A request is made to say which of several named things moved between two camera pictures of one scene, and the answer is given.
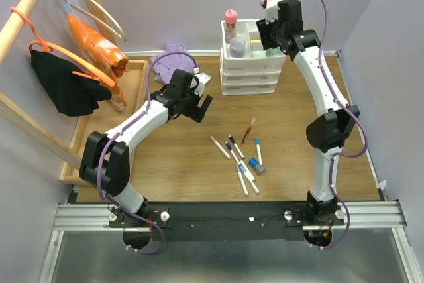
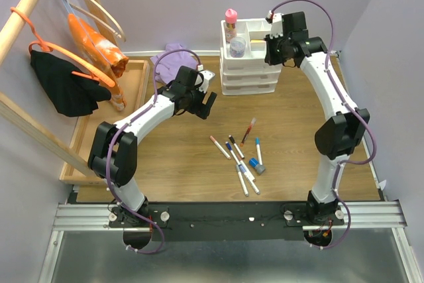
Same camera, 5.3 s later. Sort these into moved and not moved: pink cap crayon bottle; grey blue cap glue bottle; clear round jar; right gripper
Moved: right gripper
Not moved: grey blue cap glue bottle; pink cap crayon bottle; clear round jar
